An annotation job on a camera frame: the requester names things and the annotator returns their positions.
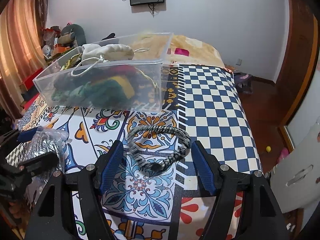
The black white braided headband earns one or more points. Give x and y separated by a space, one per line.
157 138

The wooden wardrobe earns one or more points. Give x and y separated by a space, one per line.
299 63

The clear plastic storage box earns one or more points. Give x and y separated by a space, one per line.
105 75

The orange curtain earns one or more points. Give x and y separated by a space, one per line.
21 53

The orange fleece blanket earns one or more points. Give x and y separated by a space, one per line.
181 50

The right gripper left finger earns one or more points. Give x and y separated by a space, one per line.
107 166

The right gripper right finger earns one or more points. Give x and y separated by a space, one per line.
207 168

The colourful patterned silk scarf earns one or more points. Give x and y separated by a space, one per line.
72 62

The white sliding wardrobe door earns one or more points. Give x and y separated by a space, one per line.
308 112

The green knitted cloth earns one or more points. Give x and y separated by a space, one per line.
80 96

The grey plush toy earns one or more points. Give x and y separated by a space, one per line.
72 35

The white drawstring bag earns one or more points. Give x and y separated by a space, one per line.
110 52

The silver sequin plastic bag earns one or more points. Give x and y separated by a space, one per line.
47 140

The yellow green sponge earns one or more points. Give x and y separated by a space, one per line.
117 89

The patterned bed cover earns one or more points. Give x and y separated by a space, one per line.
142 204

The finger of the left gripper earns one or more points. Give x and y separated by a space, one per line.
41 163
26 136

